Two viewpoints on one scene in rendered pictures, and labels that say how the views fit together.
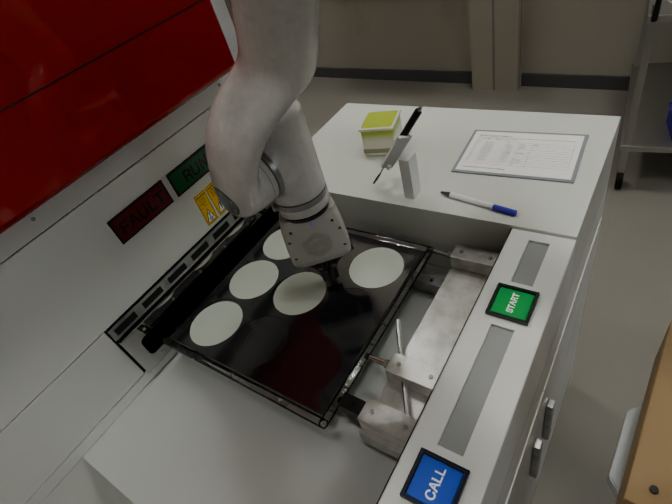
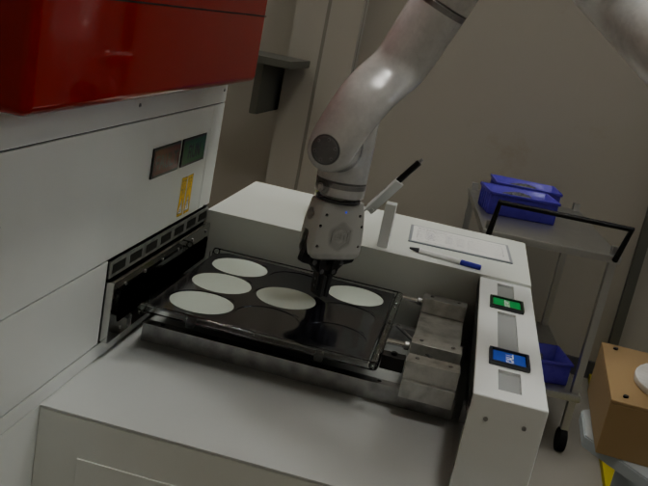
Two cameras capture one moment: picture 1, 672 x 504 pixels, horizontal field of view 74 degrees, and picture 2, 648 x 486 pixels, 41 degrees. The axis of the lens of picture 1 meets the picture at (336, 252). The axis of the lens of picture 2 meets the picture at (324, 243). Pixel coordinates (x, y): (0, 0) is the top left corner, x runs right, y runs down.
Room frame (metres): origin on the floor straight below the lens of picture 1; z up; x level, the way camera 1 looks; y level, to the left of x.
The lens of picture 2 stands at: (-0.54, 0.88, 1.37)
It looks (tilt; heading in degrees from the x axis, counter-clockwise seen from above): 15 degrees down; 323
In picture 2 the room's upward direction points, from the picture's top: 11 degrees clockwise
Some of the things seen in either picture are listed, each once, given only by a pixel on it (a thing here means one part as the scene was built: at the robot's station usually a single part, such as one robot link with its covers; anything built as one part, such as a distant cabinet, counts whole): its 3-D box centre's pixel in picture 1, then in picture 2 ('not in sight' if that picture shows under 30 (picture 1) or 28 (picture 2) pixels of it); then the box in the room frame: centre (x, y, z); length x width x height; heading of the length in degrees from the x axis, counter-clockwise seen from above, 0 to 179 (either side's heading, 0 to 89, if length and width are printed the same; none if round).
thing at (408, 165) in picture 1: (399, 163); (381, 210); (0.67, -0.16, 1.03); 0.06 x 0.04 x 0.13; 45
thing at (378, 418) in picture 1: (390, 423); (431, 370); (0.29, 0.01, 0.89); 0.08 x 0.03 x 0.03; 45
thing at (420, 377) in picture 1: (415, 375); (435, 352); (0.34, -0.05, 0.89); 0.08 x 0.03 x 0.03; 45
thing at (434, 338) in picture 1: (439, 344); (434, 352); (0.40, -0.11, 0.87); 0.36 x 0.08 x 0.03; 135
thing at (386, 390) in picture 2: not in sight; (294, 367); (0.45, 0.14, 0.84); 0.50 x 0.02 x 0.03; 45
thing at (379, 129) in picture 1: (382, 133); not in sight; (0.85, -0.18, 1.00); 0.07 x 0.07 x 0.07; 59
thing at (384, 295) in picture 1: (296, 294); (283, 299); (0.58, 0.09, 0.90); 0.34 x 0.34 x 0.01; 45
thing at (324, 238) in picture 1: (313, 227); (333, 224); (0.57, 0.02, 1.03); 0.10 x 0.07 x 0.11; 88
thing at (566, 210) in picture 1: (433, 179); (370, 259); (0.78, -0.25, 0.89); 0.62 x 0.35 x 0.14; 45
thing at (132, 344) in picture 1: (214, 273); (161, 274); (0.72, 0.25, 0.89); 0.44 x 0.02 x 0.10; 135
